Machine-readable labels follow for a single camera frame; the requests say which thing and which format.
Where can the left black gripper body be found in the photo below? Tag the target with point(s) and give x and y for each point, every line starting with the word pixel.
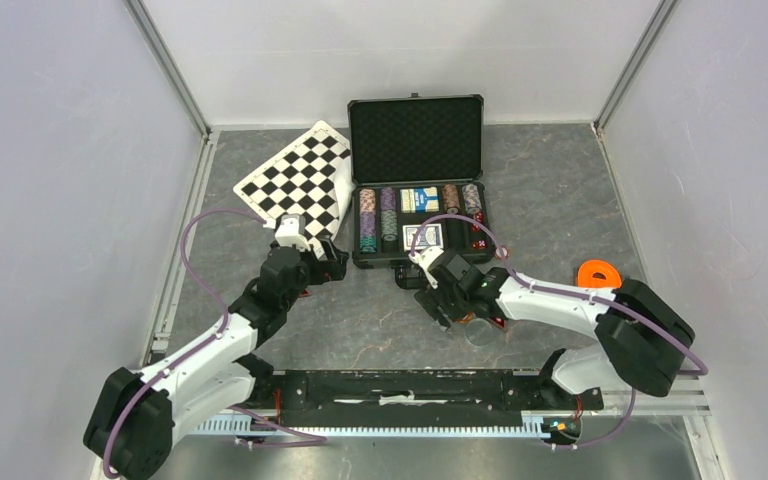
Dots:
pixel 320 271

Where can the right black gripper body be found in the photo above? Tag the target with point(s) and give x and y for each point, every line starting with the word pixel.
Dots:
pixel 451 302

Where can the clear dealer button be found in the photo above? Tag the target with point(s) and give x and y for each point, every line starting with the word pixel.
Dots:
pixel 479 333

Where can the blue backed card deck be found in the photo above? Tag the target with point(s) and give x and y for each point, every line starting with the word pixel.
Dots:
pixel 419 238

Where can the brown poker chip stack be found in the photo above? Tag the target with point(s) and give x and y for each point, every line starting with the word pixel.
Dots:
pixel 451 199

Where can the blue boxed card deck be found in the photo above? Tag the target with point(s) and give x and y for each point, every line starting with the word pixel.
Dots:
pixel 420 200

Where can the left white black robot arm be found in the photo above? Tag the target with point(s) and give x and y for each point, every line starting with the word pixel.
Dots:
pixel 141 415

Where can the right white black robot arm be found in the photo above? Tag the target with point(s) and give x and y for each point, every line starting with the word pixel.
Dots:
pixel 640 341

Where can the black poker set case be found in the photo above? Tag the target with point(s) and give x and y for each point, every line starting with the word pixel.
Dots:
pixel 417 142

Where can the red dice group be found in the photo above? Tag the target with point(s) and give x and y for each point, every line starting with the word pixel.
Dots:
pixel 477 237

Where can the teal poker chip stack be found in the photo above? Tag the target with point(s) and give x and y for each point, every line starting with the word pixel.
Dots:
pixel 368 243

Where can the red chip near case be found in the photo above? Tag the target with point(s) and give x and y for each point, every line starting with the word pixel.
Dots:
pixel 501 252

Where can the green white chip stack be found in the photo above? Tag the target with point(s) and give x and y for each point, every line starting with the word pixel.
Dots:
pixel 389 226

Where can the orange poker chip stack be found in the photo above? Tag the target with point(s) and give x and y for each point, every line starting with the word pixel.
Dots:
pixel 367 201

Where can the pink grey chip stack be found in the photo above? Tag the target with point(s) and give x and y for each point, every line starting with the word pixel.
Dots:
pixel 472 199

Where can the black white checkerboard mat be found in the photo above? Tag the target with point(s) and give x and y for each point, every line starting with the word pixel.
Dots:
pixel 311 177

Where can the purple poker chip stack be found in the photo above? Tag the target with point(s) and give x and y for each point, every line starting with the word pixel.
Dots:
pixel 388 199

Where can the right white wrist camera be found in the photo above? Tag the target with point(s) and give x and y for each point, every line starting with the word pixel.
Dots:
pixel 424 261

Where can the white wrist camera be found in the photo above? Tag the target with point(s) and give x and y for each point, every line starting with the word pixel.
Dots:
pixel 424 261
pixel 289 231

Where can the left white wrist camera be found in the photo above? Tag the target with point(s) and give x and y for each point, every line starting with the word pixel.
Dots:
pixel 289 231

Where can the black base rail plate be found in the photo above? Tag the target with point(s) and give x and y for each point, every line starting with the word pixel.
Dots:
pixel 412 398

